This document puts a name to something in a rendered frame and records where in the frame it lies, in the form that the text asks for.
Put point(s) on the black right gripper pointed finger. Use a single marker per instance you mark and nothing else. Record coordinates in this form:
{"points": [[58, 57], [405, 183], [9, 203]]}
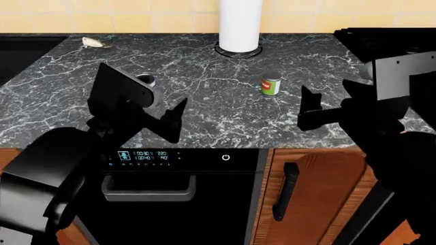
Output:
{"points": [[310, 100], [318, 120]]}

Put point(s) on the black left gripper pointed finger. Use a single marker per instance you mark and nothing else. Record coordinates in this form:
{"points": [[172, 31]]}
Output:
{"points": [[172, 131], [178, 111]]}

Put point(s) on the brown wooden cabinet door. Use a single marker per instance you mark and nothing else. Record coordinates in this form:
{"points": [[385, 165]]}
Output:
{"points": [[323, 194]]}

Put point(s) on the green soup can red label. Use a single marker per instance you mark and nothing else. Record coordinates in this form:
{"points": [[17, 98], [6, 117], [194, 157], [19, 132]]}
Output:
{"points": [[271, 85]]}

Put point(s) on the black stovetop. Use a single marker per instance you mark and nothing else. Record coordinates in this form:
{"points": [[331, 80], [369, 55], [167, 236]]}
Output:
{"points": [[385, 43]]}

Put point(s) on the black dishwasher with display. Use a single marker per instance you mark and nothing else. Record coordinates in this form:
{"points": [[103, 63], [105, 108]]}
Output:
{"points": [[204, 204]]}

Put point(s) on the white garlic bulb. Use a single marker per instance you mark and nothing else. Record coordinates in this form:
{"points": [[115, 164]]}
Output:
{"points": [[92, 42]]}

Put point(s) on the black paper towel holder base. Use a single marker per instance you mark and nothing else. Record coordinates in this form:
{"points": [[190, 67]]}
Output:
{"points": [[238, 54]]}

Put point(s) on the white paper towel roll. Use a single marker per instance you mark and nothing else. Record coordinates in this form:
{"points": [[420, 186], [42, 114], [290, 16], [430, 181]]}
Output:
{"points": [[240, 25]]}

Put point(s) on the black sink basin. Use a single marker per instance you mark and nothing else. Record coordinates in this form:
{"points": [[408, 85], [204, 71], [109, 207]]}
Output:
{"points": [[24, 56]]}

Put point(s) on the left wrist camera mount plate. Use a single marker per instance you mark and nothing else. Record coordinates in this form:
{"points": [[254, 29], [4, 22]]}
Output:
{"points": [[119, 84]]}

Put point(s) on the wrist camera mount plate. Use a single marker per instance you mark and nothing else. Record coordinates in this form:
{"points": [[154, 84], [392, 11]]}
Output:
{"points": [[119, 84], [398, 76]]}

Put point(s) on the right wrist camera mount plate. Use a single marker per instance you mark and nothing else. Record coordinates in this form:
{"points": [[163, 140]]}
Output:
{"points": [[398, 76]]}

